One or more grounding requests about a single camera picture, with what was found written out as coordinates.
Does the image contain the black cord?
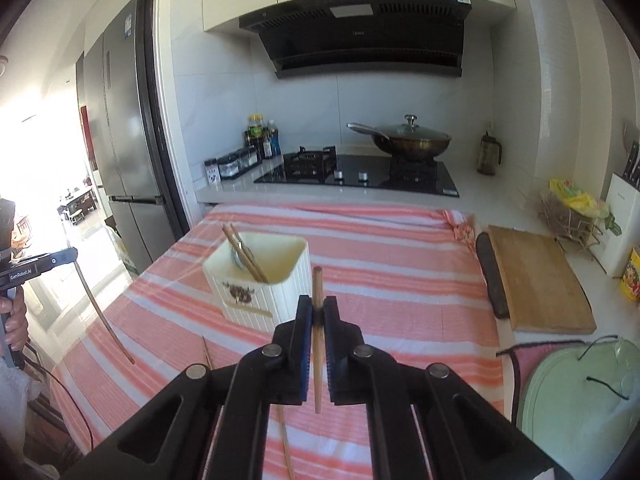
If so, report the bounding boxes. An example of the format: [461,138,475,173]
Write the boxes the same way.
[496,334,632,402]

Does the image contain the black gas stove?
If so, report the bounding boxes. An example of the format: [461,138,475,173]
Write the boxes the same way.
[253,145,460,199]

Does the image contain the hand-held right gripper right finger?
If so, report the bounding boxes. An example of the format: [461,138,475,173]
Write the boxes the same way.
[322,295,572,480]

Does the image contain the black handled knives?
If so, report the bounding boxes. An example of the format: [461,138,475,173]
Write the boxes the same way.
[621,140,640,184]

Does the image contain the wooden dining table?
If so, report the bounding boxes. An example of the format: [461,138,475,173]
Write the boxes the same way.
[56,184,99,227]

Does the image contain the yellow packets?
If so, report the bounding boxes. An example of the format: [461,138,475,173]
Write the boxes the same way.
[549,178,610,219]

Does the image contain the group of condiment bottles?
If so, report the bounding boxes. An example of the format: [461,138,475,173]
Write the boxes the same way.
[244,113,281,161]

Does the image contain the wire basket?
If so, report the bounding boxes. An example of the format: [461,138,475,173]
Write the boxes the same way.
[539,192,609,262]

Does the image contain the grey refrigerator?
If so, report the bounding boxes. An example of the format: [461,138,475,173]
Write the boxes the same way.
[75,0,177,267]

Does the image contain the glass wok lid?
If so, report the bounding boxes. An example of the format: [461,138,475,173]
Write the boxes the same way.
[376,114,451,142]

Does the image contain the yellow snack packet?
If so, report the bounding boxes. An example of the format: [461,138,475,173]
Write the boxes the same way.
[619,247,640,304]

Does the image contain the row of spice jars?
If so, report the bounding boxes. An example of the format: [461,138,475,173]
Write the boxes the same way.
[218,147,262,180]

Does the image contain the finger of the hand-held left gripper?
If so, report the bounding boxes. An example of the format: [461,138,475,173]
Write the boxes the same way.
[50,247,80,268]

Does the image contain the dark glass pitcher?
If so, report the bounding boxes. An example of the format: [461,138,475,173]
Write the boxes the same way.
[477,130,504,177]

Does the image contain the black oblong pad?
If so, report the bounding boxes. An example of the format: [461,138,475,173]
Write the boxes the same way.
[474,232,512,319]

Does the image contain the black cable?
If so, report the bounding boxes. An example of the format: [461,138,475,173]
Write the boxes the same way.
[29,357,97,453]

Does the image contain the pink striped tablecloth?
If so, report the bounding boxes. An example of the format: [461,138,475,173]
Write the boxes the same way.
[49,203,507,480]

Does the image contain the cream ribbed utensil holder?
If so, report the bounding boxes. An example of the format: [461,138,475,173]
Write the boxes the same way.
[202,234,310,325]

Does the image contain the person's left hand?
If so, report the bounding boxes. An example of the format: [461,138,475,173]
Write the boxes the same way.
[0,294,30,353]

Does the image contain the white knife block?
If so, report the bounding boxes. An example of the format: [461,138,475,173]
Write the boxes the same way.
[602,172,640,279]

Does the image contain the dark wok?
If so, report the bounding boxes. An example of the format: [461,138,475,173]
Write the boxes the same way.
[347,122,453,164]

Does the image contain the wooden cutting board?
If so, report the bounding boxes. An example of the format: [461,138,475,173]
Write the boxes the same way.
[487,224,598,336]

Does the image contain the black range hood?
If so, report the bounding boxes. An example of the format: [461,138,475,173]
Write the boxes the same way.
[238,0,474,80]

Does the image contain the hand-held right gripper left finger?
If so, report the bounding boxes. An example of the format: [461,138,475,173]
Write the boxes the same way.
[65,295,314,480]

